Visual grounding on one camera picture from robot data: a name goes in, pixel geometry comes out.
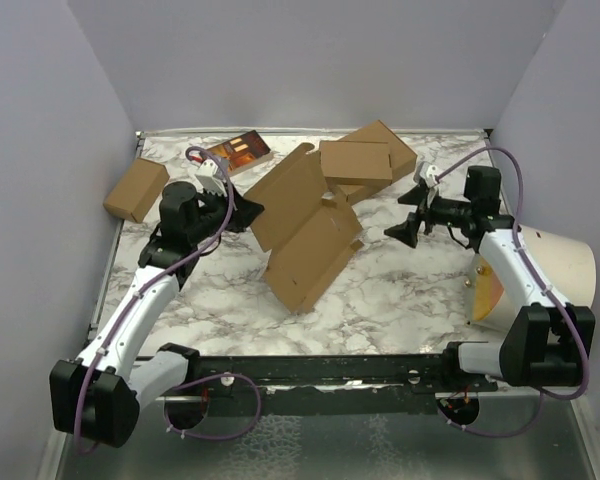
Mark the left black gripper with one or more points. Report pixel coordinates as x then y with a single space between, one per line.
244 212

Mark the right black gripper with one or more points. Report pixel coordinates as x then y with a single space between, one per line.
408 230

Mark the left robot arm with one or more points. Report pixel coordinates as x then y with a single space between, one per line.
99 395

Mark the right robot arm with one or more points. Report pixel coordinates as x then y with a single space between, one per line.
550 337

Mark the small closed cardboard box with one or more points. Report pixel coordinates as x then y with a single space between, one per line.
137 190

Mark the dark orange book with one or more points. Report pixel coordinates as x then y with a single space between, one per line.
243 152

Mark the white cylinder drum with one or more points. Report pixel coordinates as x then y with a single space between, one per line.
498 282

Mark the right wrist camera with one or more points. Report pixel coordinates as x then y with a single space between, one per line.
426 173

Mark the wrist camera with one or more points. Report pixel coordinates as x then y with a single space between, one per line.
426 173
212 174

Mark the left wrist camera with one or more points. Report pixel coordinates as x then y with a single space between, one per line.
212 174

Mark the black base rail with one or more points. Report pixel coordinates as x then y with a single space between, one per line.
333 384

